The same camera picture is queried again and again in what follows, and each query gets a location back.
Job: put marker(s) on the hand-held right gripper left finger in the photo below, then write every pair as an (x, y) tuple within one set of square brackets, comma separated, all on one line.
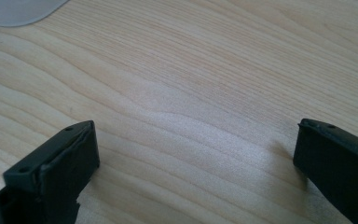
[(59, 168)]

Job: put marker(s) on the clear plastic storage box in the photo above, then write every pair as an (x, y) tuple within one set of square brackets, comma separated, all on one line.
[(15, 11)]

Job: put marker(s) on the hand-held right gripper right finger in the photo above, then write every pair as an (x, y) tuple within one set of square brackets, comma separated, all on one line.
[(338, 168)]

